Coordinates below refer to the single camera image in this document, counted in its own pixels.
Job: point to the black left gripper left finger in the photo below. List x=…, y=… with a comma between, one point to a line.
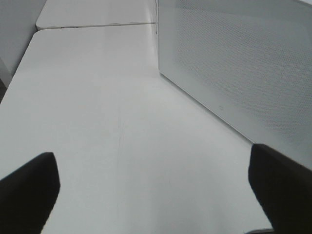
x=28, y=195

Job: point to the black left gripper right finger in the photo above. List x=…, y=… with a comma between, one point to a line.
x=283, y=189

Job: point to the white microwave door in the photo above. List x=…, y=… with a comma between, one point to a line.
x=247, y=61

